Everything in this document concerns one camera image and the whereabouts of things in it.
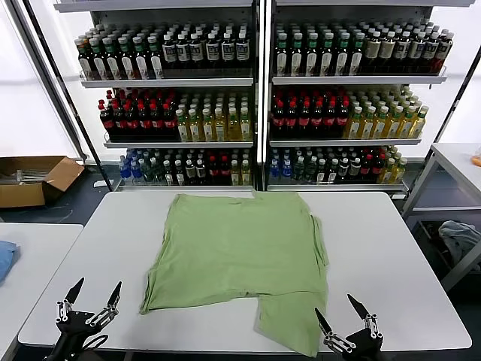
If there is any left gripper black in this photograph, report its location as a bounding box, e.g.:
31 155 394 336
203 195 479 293
52 277 123 356

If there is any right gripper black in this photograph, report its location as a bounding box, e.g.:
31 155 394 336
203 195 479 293
313 293 385 361

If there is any green t-shirt with print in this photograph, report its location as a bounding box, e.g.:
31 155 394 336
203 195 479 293
138 189 332 358

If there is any blue folded cloth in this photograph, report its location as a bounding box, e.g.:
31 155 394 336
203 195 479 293
0 239 22 287

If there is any dark storage bin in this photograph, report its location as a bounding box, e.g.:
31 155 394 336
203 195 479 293
415 220 458 281

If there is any brown cardboard box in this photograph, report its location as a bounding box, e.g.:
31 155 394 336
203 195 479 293
0 155 86 209

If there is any pale blue crumpled cloth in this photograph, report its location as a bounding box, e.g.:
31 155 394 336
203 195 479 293
438 220 481 274

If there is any grey metal parts bundle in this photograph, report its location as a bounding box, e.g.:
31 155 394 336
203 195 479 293
0 168 52 186

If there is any green tinted water bottle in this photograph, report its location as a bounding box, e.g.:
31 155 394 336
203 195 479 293
150 157 165 184
292 156 306 182
304 156 318 184
141 157 154 184

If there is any cola bottle red cap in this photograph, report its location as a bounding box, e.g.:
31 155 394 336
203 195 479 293
111 100 127 139
285 100 300 138
219 156 231 186
162 102 177 140
323 99 338 138
136 102 152 140
310 100 325 138
149 102 165 140
123 102 139 140
336 99 351 137
359 153 374 182
371 153 386 181
98 99 116 138
272 99 286 138
207 156 220 186
298 100 313 138

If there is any black slanted pole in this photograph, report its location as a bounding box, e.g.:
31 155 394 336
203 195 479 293
22 0 114 191

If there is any grey metal shelf rack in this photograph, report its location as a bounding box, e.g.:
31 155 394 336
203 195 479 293
53 0 260 193
265 0 476 195

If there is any dark tea bottle white label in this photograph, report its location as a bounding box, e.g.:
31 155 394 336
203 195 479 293
77 36 93 80
117 35 135 80
304 32 319 75
276 32 289 75
147 35 165 80
89 36 107 80
289 32 304 75
319 32 335 75
335 32 350 75
132 35 150 80
349 32 366 75
103 36 120 80

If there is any dark slanted pole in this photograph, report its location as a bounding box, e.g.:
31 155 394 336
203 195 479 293
431 44 481 146

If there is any dark bottle square white label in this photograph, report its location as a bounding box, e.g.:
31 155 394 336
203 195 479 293
435 29 455 73
220 32 236 69
394 30 413 72
162 33 177 71
204 32 220 69
408 32 426 72
189 32 204 70
235 32 250 69
422 32 441 73
175 33 191 70

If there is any dark bottle beige label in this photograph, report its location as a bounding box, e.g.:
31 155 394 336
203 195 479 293
379 31 398 72
364 32 381 72

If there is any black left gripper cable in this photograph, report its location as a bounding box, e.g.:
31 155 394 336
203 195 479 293
80 332 110 350

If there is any white side table grey frame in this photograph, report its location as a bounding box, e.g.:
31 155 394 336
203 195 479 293
401 141 481 293

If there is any grey slanted frame pole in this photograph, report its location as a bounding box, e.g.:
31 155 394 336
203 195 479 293
8 0 88 163

